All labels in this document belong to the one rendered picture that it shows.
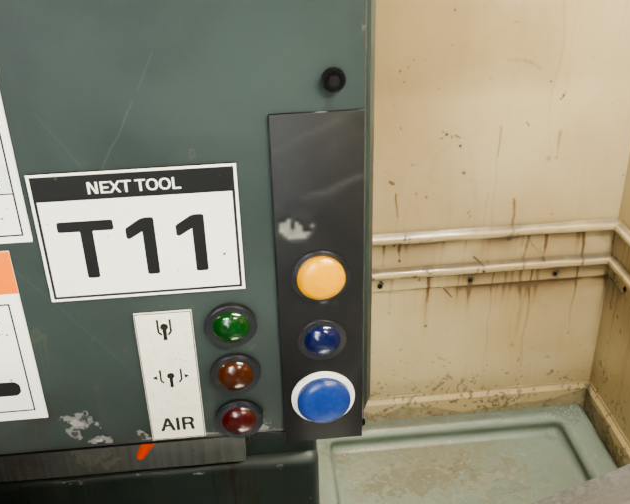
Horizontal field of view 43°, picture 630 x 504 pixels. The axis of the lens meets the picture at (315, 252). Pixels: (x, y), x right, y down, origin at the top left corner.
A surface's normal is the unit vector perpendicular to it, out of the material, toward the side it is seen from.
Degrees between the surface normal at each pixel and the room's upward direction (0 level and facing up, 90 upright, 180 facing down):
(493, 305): 90
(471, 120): 90
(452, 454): 0
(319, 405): 90
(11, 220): 90
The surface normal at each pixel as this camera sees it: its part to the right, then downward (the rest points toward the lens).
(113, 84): 0.10, 0.48
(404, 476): -0.02, -0.87
